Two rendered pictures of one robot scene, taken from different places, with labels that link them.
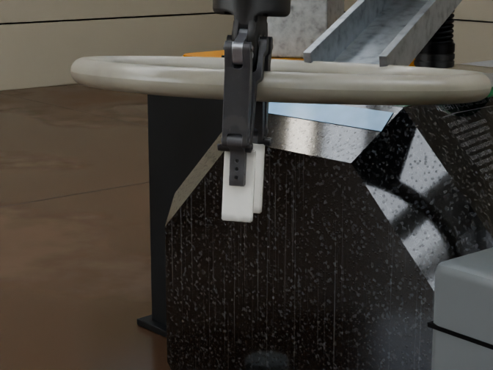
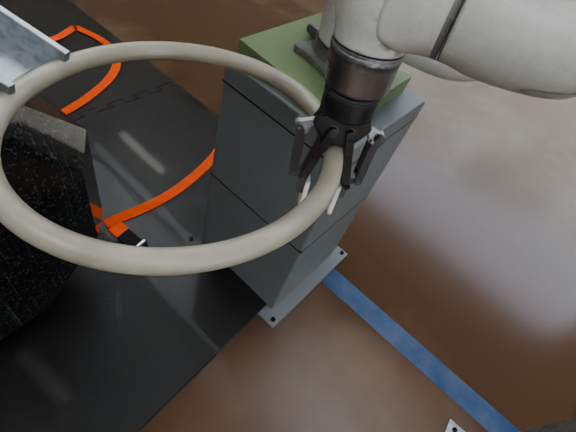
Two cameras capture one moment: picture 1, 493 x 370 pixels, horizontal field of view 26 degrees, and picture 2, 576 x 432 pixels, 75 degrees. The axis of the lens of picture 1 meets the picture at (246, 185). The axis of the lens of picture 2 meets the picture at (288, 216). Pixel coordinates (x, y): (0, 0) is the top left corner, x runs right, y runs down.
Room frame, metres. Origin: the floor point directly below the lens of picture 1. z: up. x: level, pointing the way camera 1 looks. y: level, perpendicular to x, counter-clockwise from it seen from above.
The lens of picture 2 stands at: (1.26, 0.41, 1.28)
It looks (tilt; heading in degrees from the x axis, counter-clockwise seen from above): 48 degrees down; 244
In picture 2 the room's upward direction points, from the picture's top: 22 degrees clockwise
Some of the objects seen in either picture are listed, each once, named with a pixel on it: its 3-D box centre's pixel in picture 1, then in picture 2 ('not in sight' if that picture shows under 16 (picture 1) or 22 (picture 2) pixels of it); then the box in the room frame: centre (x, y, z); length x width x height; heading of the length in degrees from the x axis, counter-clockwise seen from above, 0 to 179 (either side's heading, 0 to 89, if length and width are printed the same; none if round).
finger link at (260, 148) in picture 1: (248, 178); (303, 190); (1.05, 0.00, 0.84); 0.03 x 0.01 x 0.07; 79
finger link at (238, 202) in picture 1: (238, 185); (333, 195); (1.00, 0.01, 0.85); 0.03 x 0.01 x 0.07; 79
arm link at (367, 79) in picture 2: not in sight; (361, 66); (1.05, -0.01, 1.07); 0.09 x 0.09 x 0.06
